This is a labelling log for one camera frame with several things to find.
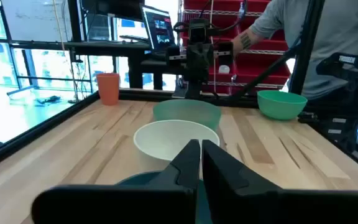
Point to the black desk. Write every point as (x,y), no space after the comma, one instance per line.
(110,48)

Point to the pale green bowl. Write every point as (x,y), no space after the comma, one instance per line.
(186,110)

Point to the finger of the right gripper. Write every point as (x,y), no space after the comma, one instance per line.
(173,57)
(225,54)

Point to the computer monitor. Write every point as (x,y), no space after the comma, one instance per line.
(158,29)

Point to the dark object on floor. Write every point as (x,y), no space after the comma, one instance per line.
(49,99)

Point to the white bowl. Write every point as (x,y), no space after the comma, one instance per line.
(163,140)

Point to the black monitor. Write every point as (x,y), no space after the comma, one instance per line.
(113,7)

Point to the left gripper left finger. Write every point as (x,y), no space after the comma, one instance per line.
(120,205)

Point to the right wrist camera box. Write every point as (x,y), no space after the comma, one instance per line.
(198,32)

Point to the black frame post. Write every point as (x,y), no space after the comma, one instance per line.
(306,46)

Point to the small white cup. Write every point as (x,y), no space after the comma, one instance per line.
(224,69)

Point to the black Trossen labelled robot arm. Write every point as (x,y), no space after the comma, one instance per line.
(343,67)

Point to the black diagonal frame strut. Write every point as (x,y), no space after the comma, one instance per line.
(266,73)

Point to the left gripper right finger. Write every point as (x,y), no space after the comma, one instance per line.
(259,205)

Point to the orange plastic cup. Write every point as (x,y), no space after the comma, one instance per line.
(107,88)

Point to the person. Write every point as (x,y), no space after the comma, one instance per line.
(346,34)

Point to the red tool cabinet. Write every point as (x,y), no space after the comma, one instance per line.
(259,62)

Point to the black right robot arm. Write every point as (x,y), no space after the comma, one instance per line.
(194,88)

